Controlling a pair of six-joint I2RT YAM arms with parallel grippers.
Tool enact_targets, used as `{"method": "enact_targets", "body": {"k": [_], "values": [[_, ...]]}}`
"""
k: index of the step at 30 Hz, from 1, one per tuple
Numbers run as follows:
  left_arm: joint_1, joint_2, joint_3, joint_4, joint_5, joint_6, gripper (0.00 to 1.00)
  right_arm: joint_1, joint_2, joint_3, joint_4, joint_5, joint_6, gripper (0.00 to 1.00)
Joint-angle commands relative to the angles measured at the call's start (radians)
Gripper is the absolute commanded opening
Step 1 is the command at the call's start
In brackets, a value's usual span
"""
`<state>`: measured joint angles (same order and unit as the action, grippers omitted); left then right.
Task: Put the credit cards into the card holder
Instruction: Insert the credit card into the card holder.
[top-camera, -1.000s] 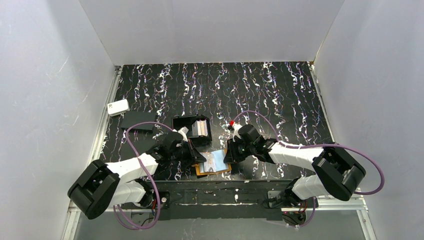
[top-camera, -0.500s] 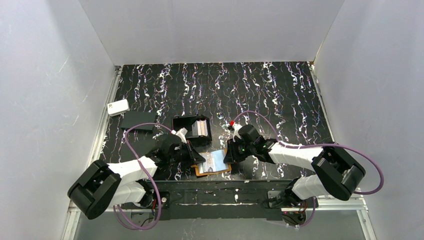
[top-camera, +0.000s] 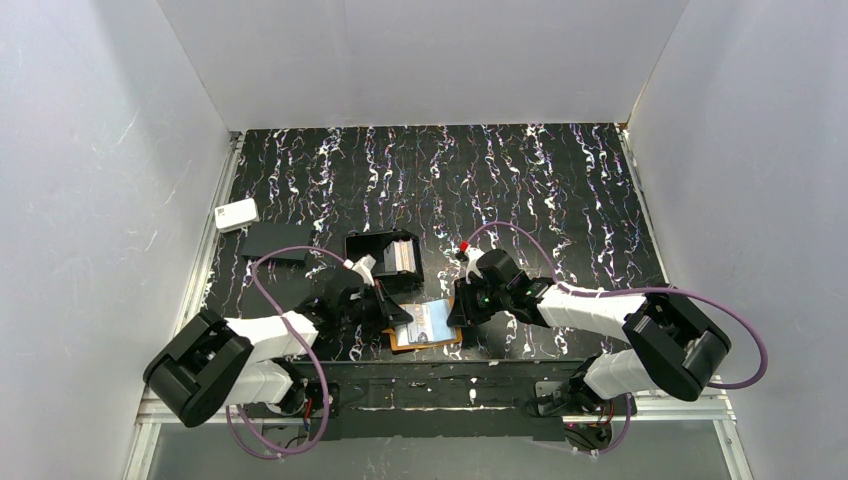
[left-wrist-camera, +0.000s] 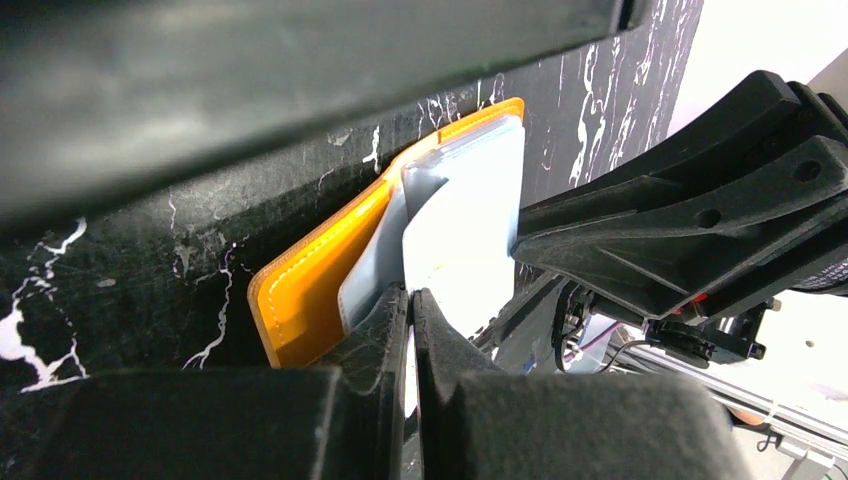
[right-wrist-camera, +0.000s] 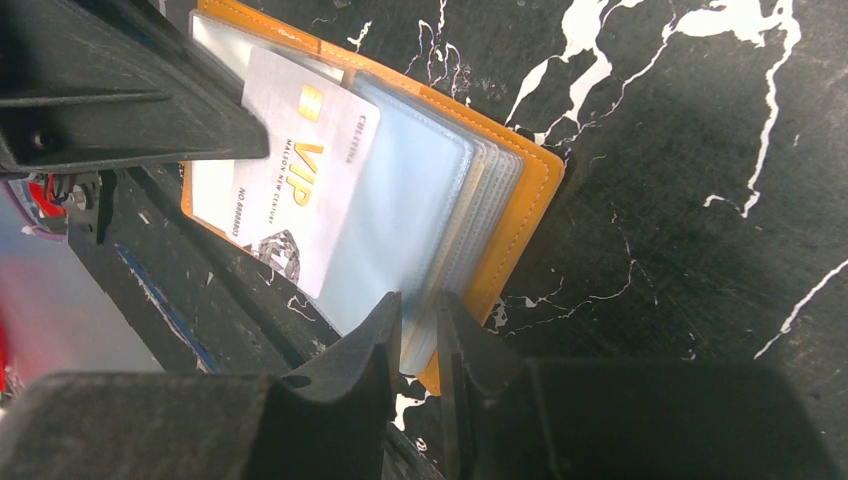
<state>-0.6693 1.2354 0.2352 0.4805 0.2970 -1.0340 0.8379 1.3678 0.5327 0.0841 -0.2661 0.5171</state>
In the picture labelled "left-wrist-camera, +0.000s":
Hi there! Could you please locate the orange leather card holder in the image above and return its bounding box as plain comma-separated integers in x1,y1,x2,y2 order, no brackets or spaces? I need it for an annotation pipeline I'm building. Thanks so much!
247,97,525,368

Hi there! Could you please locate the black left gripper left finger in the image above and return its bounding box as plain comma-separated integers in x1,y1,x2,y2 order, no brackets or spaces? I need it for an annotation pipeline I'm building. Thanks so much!
26,284,409,479

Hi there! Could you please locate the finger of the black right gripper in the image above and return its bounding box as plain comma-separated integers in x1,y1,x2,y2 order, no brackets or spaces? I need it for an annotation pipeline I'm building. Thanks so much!
512,71,847,320

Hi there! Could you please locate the black card box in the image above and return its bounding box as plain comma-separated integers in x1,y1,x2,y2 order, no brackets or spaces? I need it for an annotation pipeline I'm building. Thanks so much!
1,0,650,237

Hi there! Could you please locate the white card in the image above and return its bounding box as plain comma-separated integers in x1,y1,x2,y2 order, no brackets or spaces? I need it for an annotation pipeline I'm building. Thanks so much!
402,183,517,337

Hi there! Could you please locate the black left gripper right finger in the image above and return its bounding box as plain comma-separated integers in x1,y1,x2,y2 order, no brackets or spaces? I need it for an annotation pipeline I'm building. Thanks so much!
410,290,750,479

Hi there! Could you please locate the aluminium frame rail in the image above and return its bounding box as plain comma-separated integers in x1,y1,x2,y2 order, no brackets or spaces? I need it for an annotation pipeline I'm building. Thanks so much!
619,346,847,479

